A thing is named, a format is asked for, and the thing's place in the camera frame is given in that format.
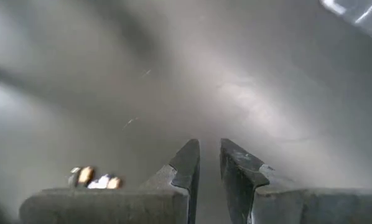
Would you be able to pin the black copper Duracell battery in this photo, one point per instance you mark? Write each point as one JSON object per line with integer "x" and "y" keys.
{"x": 81, "y": 175}
{"x": 114, "y": 183}

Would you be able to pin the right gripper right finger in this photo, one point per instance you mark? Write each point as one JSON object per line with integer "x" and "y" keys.
{"x": 267, "y": 202}

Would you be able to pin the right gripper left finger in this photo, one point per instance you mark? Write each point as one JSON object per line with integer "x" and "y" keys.
{"x": 161, "y": 202}

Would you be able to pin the white battery blue end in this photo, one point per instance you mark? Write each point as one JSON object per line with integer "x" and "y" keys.
{"x": 101, "y": 183}

